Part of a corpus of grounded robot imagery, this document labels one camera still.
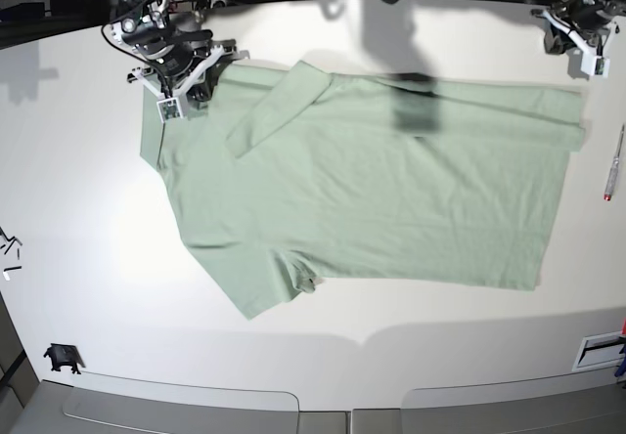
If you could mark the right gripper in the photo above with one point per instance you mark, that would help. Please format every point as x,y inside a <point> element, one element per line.
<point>184,68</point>

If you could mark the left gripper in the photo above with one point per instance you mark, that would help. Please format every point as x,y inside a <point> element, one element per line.
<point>582,25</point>

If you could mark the light green T-shirt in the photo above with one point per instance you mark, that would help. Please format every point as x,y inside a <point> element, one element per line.
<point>286,177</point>

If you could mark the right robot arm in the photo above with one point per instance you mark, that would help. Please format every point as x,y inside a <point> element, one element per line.
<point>140,27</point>

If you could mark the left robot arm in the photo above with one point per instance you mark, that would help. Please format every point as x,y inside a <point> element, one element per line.
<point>574,23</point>

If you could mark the white power strip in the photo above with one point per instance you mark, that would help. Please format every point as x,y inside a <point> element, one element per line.
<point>219,4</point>

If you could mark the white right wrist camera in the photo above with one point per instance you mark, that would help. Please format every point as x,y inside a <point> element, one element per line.
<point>172,108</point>

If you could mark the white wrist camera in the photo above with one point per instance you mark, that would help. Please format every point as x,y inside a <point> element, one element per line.
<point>172,108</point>
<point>593,65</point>

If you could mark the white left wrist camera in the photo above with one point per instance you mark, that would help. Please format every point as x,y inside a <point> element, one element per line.
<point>593,65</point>

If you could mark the black clamp bracket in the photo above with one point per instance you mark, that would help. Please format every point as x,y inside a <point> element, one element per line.
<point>61,356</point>

